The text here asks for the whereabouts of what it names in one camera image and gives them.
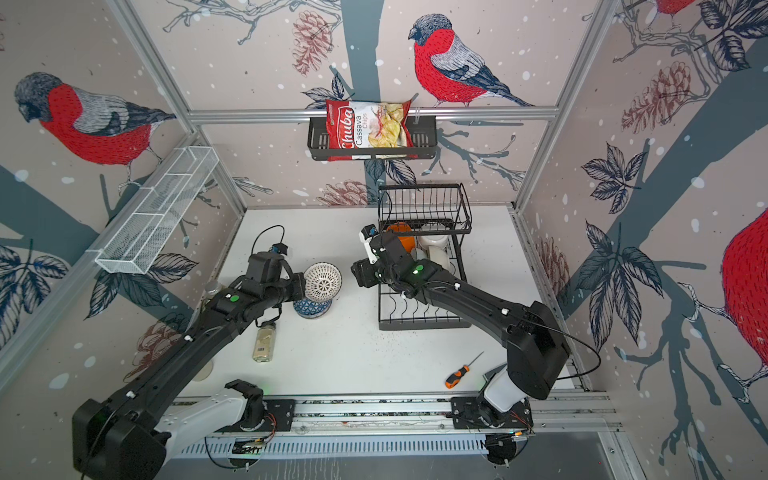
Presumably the blue triangle pattern bowl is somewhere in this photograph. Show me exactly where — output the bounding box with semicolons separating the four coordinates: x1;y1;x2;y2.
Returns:
293;298;333;319

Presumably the patterned ceramic bowl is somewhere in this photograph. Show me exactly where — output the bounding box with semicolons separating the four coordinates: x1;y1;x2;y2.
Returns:
304;262;343;303

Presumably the orange plastic bowl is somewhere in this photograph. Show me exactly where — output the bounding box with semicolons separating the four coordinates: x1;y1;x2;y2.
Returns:
387;222;416;253

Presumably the cream ceramic bowl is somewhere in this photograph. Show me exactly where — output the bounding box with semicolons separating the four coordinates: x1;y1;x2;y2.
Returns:
428;246;451;270

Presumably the white plastic bowl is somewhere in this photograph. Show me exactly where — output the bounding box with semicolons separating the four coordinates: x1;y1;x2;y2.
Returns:
418;235;449;250

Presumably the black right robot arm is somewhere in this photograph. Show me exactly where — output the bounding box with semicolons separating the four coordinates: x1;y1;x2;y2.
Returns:
351;225;571;413

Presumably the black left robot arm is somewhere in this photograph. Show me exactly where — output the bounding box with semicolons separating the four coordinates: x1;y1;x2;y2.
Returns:
72;252;306;479

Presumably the small beige bottle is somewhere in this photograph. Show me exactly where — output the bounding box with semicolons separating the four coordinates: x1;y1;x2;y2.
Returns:
252;322;276;363

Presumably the glass jar with amber contents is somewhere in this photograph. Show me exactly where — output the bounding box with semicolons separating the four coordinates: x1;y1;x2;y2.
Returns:
203;280;224;300

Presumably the red cassava chips bag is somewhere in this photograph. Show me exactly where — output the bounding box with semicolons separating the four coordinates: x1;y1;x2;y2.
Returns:
326;100;413;150

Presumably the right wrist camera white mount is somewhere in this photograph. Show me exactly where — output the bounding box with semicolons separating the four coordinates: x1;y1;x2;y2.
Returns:
359;224;378;265

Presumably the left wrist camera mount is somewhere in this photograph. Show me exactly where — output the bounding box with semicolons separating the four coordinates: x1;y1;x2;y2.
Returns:
270;242;289;256

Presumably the black wire dish rack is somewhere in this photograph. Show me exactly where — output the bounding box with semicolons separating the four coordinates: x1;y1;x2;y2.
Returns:
374;182;473;332

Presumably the orange handled screwdriver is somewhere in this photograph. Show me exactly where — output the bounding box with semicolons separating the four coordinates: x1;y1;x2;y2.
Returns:
444;353;483;389

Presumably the white wire wall shelf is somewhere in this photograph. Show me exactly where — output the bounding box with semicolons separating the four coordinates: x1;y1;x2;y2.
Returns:
95;146;219;274

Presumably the black wall basket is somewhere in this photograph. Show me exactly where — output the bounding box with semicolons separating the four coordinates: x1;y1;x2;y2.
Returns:
307;116;439;161

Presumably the aluminium frame corner post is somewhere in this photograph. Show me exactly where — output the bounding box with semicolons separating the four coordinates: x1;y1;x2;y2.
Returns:
106;0;247;217

